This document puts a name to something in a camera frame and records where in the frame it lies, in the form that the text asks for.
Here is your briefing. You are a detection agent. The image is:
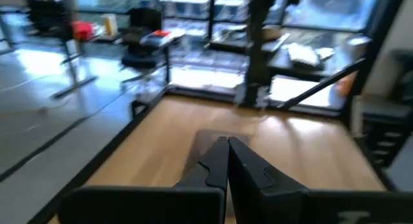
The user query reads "gray desk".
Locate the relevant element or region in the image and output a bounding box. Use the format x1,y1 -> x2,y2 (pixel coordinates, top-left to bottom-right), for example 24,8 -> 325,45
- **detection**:
48,32 -> 136,101

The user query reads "yellow container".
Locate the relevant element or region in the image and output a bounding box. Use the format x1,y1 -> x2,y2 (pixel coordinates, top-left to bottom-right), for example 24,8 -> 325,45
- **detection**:
102,13 -> 119,37

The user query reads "black side table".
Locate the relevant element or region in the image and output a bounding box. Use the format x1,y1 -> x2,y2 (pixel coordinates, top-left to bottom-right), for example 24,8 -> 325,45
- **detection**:
140,29 -> 185,86

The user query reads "red box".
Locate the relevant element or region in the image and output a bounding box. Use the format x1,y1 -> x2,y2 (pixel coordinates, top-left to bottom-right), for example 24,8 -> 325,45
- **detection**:
71,20 -> 95,41

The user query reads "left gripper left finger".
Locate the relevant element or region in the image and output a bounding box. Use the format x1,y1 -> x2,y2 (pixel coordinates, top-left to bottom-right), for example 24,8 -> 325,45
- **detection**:
57,136 -> 229,224

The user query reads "black desk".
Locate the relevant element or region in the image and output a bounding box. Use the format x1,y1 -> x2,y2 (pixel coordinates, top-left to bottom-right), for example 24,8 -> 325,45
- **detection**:
209,23 -> 372,83

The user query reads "black diagonal beam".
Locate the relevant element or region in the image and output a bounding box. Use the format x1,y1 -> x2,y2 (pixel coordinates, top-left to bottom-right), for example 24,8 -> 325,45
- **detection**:
279,57 -> 367,110

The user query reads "office chair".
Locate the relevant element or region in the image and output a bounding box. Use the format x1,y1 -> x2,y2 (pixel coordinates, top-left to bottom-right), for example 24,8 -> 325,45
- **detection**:
121,6 -> 168,86

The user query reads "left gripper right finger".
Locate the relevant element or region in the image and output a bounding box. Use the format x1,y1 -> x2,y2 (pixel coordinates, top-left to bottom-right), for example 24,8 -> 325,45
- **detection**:
228,137 -> 413,224

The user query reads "white keyboard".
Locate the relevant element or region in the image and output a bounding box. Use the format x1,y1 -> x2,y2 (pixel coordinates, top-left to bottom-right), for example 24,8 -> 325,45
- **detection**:
287,43 -> 323,67

